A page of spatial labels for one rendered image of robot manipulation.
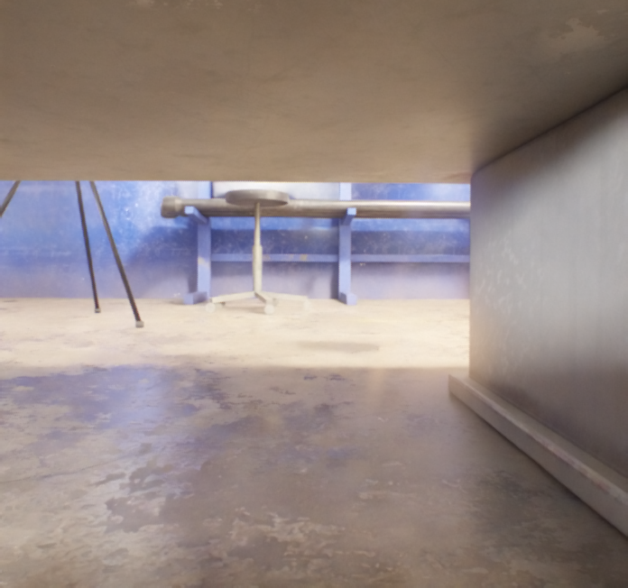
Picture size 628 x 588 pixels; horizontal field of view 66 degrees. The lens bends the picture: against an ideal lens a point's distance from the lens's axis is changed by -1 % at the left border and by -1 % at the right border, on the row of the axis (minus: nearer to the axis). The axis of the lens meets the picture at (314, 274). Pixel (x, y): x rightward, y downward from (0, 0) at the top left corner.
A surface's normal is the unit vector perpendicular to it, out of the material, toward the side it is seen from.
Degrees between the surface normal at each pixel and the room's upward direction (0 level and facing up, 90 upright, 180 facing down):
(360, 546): 0
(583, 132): 90
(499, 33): 180
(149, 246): 90
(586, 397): 90
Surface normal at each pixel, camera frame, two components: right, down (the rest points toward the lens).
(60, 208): 0.03, 0.01
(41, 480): 0.00, -1.00
